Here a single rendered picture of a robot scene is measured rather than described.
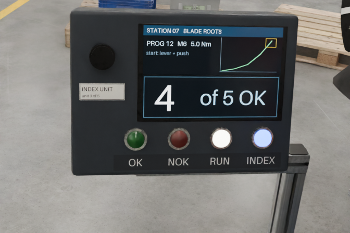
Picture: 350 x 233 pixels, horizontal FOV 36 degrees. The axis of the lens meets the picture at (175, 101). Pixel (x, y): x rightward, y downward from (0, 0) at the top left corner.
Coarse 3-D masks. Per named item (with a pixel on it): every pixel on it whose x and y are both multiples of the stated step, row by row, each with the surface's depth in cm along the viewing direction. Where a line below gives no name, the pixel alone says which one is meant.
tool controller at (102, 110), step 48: (96, 48) 57; (144, 48) 59; (192, 48) 60; (240, 48) 61; (288, 48) 62; (96, 96) 60; (192, 96) 61; (240, 96) 62; (288, 96) 63; (96, 144) 61; (192, 144) 63; (240, 144) 63; (288, 144) 64
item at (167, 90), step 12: (144, 84) 60; (156, 84) 60; (168, 84) 61; (180, 84) 61; (144, 96) 60; (156, 96) 61; (168, 96) 61; (180, 96) 61; (144, 108) 61; (156, 108) 61; (168, 108) 61; (180, 108) 61
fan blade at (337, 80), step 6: (348, 66) 121; (342, 72) 121; (348, 72) 120; (336, 78) 121; (342, 78) 120; (348, 78) 119; (336, 84) 121; (342, 84) 120; (348, 84) 119; (342, 90) 119; (348, 90) 118; (348, 96) 118
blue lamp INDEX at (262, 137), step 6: (258, 132) 63; (264, 132) 63; (270, 132) 63; (252, 138) 63; (258, 138) 63; (264, 138) 63; (270, 138) 63; (258, 144) 63; (264, 144) 63; (270, 144) 64
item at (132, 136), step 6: (126, 132) 61; (132, 132) 61; (138, 132) 61; (144, 132) 61; (126, 138) 61; (132, 138) 60; (138, 138) 61; (144, 138) 61; (126, 144) 61; (132, 144) 61; (138, 144) 61; (144, 144) 61
